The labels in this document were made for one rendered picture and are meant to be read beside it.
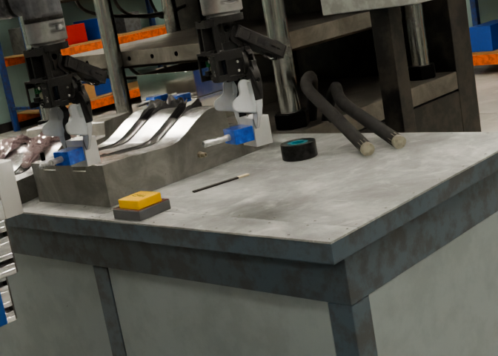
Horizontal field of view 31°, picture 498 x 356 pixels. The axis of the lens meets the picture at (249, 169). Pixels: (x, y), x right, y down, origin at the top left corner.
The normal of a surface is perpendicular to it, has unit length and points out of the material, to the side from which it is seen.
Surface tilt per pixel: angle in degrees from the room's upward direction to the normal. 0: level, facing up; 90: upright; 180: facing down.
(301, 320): 90
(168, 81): 90
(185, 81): 90
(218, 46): 90
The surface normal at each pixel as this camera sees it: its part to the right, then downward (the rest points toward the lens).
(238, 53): 0.51, 0.10
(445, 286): 0.73, 0.02
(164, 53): -0.66, 0.27
